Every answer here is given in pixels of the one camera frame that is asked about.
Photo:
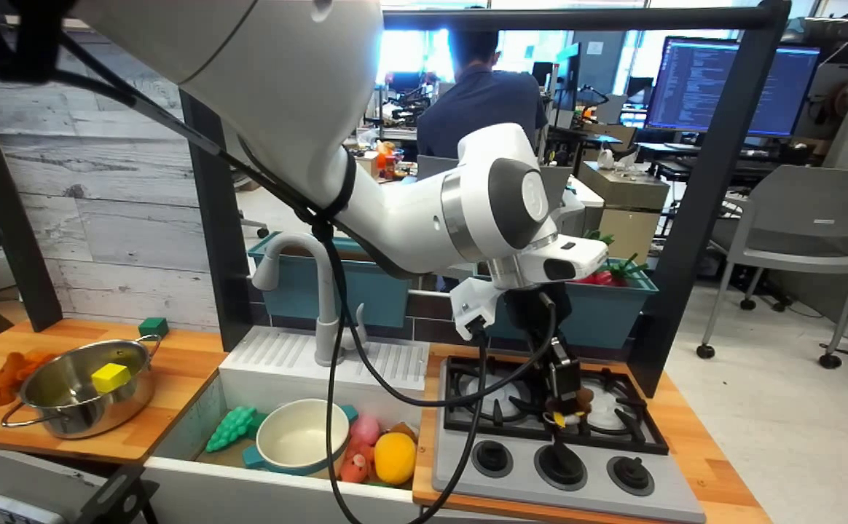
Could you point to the grey plastic chair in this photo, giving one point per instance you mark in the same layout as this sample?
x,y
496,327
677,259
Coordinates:
x,y
802,223

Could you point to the grey toy faucet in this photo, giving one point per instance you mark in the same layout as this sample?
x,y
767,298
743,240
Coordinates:
x,y
324,323

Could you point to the person in blue shirt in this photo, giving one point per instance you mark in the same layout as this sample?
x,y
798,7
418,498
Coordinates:
x,y
482,105

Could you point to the cardboard box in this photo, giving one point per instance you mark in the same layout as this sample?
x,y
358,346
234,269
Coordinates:
x,y
636,233

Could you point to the grey black toy stove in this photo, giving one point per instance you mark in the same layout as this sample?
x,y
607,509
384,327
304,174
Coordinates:
x,y
524,496

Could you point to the black kitchen frame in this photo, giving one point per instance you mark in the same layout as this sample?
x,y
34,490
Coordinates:
x,y
702,192

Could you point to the pink round toy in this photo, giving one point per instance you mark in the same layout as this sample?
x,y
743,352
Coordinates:
x,y
365,428

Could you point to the green knobbly toy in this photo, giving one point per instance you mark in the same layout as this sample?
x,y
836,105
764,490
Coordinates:
x,y
234,428

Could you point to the brown yellow plush toy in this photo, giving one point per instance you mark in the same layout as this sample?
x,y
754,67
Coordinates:
x,y
574,403

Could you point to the orange plush animal toy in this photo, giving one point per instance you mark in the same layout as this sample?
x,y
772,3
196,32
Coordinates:
x,y
7,380

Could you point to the white cabinet door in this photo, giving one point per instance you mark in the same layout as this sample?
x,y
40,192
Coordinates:
x,y
14,470

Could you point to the yellow cube block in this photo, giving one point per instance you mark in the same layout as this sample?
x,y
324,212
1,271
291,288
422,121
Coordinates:
x,y
110,380

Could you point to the computer monitor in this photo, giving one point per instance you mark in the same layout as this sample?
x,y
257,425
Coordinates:
x,y
724,89

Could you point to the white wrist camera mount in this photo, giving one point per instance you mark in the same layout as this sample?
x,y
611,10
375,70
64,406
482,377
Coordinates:
x,y
473,310

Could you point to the red plastic toy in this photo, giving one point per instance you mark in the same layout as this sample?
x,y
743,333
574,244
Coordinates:
x,y
598,276

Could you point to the wooden kitchen countertop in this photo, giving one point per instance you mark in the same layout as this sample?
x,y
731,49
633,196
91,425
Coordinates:
x,y
180,371

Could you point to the stainless steel pot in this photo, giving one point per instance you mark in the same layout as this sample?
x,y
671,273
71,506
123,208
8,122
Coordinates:
x,y
74,415

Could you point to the green leafy toy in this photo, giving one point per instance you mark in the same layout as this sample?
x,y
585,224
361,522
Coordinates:
x,y
626,269

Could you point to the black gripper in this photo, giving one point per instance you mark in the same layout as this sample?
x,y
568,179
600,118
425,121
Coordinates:
x,y
536,310

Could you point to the grey wood-look back panel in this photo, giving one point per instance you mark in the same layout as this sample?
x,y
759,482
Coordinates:
x,y
110,212

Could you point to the teal plastic bin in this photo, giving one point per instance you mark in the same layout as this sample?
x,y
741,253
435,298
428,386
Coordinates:
x,y
610,319

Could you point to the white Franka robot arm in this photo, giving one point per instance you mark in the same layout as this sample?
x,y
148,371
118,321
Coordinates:
x,y
265,77

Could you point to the white toy sink unit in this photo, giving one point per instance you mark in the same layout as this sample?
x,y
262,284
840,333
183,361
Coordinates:
x,y
278,352

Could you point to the yellow ball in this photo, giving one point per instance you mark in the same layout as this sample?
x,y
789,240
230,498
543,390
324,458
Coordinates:
x,y
394,458

